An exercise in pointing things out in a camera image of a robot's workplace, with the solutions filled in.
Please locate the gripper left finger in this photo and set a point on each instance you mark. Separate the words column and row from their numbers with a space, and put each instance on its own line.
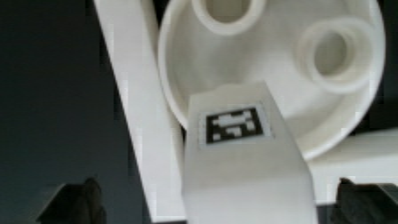
column 75, row 206

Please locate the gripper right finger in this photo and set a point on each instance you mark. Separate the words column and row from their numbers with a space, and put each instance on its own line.
column 366, row 203

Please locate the white round stool seat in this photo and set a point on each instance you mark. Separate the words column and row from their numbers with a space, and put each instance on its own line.
column 301, row 43

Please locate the white workspace border frame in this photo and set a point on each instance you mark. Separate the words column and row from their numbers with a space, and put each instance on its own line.
column 361, row 159

